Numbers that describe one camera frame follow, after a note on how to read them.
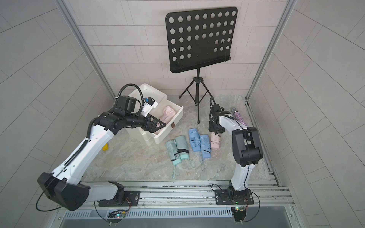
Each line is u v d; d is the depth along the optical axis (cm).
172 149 85
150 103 61
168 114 82
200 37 69
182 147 87
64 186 36
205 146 87
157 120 61
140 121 61
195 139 89
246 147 49
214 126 84
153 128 60
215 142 87
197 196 74
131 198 71
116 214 66
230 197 65
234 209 69
